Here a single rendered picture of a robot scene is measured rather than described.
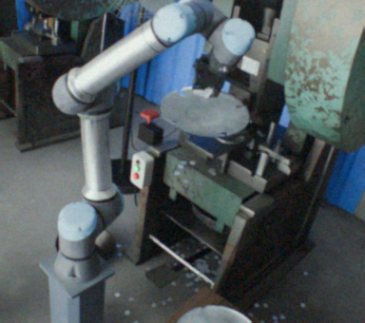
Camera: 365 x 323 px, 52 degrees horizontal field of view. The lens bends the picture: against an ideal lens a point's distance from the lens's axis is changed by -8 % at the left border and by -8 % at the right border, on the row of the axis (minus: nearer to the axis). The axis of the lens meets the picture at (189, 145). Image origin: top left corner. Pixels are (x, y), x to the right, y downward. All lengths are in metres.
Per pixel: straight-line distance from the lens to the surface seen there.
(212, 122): 1.35
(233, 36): 0.89
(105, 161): 1.22
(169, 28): 0.80
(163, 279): 1.75
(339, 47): 0.98
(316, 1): 1.01
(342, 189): 2.81
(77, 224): 1.19
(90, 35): 2.85
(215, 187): 1.53
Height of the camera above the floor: 1.45
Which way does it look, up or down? 28 degrees down
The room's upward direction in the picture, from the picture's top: 11 degrees clockwise
